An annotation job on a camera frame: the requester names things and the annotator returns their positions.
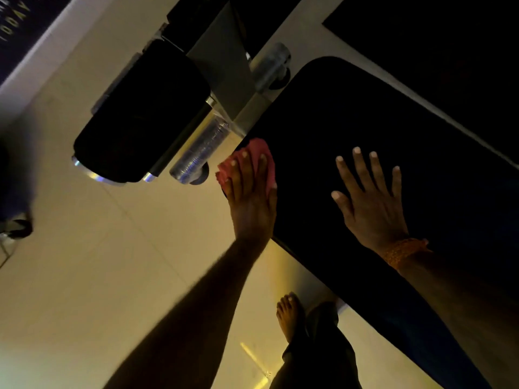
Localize person's left forearm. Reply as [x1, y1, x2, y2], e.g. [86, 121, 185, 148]
[103, 234, 270, 389]

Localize person's right hand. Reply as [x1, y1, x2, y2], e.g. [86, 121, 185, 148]
[331, 146, 409, 256]

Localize person's left foot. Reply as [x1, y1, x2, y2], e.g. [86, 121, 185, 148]
[276, 292, 307, 344]

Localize black wall banner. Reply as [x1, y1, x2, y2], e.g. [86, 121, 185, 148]
[0, 0, 76, 84]

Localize black floor mat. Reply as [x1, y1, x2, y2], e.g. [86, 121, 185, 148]
[323, 0, 519, 165]

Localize pink cleaning cloth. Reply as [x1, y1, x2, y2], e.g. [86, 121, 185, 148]
[215, 137, 277, 197]

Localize black padded gym bench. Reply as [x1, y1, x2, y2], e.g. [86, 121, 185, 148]
[72, 0, 519, 389]

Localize person's right forearm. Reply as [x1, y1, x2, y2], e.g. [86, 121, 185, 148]
[395, 251, 519, 389]

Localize person's dark trousers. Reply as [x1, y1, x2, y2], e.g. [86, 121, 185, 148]
[269, 301, 362, 389]

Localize person's left hand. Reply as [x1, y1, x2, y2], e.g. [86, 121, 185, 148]
[222, 149, 278, 244]

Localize orange thread wristband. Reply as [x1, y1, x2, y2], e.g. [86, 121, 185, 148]
[379, 237, 430, 270]

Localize black floor equipment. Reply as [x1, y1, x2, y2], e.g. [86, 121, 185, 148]
[0, 145, 35, 268]

